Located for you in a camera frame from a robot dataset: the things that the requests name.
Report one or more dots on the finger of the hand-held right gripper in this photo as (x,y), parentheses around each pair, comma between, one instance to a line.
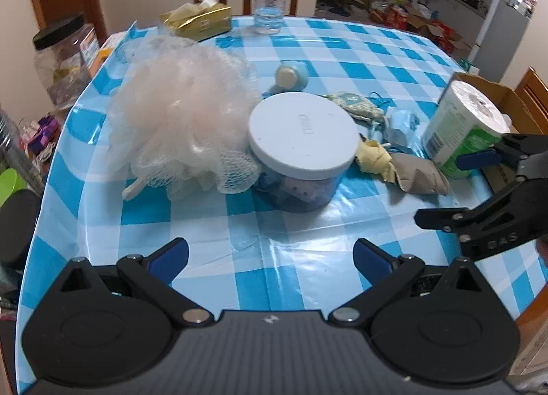
(475,159)
(492,228)

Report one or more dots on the beige cloth pouch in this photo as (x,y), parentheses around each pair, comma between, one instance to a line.
(421,174)

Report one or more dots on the wrapped toilet paper roll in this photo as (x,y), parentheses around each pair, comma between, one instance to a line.
(462,121)

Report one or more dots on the small blue round toy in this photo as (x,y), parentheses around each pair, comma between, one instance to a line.
(291,76)

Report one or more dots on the gold tissue pack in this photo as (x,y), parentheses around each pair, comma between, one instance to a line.
(201,20)

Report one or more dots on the orange white carton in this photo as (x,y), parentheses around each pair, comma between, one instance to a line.
(105,50)

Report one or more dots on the grey refrigerator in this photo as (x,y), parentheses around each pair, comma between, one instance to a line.
(501,35)

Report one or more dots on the blue white checked tablecloth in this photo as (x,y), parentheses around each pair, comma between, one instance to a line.
(299,241)

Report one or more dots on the floral sachet with blue tassel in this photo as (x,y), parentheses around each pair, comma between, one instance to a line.
(357,106)

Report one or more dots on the pile of cardboard boxes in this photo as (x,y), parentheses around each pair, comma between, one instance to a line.
(424,27)

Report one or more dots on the yellow cloth pouch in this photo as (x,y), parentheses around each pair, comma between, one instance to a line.
(376,159)

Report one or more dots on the peach mesh bath loofah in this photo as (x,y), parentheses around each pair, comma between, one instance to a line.
(180,99)

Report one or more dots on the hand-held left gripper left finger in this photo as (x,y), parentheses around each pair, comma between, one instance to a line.
(171,256)

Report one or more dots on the purple packet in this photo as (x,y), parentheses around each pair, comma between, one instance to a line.
(43,129)

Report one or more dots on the clear jar with white lid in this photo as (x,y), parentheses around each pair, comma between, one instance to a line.
(302,134)

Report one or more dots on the blue face mask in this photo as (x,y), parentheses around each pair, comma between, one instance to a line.
(400,127)

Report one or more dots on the clear jar with black lid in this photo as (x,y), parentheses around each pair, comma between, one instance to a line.
(62,65)

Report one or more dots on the cardboard box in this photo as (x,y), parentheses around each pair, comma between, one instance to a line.
(513,99)

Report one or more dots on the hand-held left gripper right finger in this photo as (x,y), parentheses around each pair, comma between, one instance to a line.
(370,258)

